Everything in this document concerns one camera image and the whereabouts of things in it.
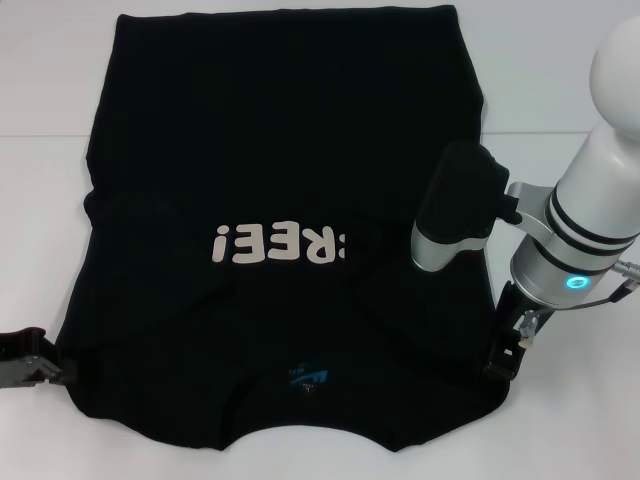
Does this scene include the right gripper cable with plugs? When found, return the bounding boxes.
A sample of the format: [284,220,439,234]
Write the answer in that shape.
[516,257,640,352]

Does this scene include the black shirt with FREE print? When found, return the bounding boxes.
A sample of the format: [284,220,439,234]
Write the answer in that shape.
[53,8,511,442]

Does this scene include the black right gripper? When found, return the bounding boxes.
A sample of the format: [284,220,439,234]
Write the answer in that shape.
[481,281,550,381]

